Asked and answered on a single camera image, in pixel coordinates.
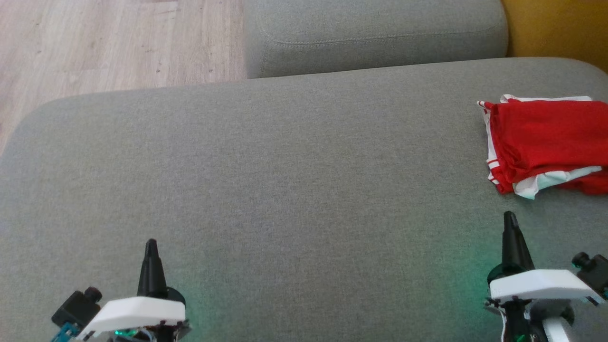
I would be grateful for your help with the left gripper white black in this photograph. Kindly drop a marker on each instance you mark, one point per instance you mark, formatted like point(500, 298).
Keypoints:
point(137, 313)

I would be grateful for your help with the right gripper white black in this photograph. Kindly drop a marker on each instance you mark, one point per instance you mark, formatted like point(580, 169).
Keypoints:
point(541, 285)

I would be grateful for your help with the red shorts white stripe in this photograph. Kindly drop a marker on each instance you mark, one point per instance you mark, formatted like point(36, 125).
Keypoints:
point(593, 185)

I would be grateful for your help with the red jersey shirt black print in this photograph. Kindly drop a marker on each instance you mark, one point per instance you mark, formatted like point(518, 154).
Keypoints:
point(546, 133)

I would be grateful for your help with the grey sofa seat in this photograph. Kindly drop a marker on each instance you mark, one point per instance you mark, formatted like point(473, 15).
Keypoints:
point(285, 190)

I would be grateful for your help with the mustard yellow panel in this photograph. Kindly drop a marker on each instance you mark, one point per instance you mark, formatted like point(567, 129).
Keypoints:
point(560, 28)

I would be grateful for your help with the grey sofa cushion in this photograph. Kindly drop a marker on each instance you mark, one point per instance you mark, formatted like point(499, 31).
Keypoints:
point(375, 33)

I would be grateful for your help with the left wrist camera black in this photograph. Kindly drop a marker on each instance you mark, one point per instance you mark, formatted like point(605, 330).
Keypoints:
point(76, 306)

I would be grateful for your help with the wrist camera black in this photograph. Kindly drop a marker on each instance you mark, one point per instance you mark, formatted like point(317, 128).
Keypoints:
point(76, 306)
point(596, 273)

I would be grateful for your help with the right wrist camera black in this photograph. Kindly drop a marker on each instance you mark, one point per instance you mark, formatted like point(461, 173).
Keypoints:
point(596, 273)

